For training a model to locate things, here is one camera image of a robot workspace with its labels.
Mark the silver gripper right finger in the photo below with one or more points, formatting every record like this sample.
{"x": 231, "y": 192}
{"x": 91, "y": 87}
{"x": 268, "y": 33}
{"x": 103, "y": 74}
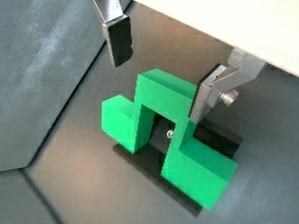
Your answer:
{"x": 218, "y": 85}

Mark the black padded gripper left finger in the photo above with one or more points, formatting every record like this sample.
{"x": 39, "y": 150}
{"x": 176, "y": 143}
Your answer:
{"x": 116, "y": 28}

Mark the black metal angle fixture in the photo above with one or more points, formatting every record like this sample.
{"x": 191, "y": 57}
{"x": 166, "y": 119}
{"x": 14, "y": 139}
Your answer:
{"x": 192, "y": 174}

